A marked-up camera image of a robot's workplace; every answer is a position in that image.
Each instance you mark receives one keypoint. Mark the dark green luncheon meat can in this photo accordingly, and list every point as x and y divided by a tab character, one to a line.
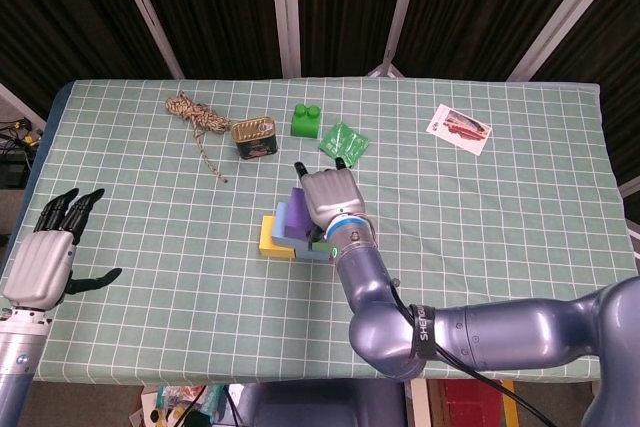
252	139

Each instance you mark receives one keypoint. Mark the red box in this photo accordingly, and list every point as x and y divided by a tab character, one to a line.
465	407

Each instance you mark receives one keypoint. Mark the white metal frame post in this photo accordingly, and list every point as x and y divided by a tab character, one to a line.
285	12
565	12
20	104
145	12
402	12

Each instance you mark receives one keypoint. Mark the green toy building brick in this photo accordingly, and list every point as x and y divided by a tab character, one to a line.
305	124

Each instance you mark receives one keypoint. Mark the light blue foam cube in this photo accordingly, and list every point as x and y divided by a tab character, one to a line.
280	219
310	256

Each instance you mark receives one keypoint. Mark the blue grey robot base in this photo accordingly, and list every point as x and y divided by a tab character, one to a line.
320	407

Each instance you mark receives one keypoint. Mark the purple foam cube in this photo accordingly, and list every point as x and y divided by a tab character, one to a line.
297	212

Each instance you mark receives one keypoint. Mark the yellow foam cube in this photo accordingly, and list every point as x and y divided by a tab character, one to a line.
270	242

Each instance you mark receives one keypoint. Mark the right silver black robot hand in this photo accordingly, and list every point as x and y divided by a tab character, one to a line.
330	192

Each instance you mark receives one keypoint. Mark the green foil sachet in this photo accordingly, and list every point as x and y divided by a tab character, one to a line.
344	142

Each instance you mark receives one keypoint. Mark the right blue grey robot arm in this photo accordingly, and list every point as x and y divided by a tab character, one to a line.
500	332

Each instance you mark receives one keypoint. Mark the yellow board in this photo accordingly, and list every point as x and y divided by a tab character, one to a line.
509	389

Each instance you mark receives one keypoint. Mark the white table leg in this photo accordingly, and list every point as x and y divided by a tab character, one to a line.
417	404

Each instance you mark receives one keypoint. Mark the pile of colourful packets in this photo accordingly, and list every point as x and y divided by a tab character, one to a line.
170	404

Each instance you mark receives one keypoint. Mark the green checked tablecloth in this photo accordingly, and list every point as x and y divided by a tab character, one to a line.
450	222

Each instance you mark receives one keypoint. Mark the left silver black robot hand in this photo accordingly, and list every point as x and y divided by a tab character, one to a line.
40	267

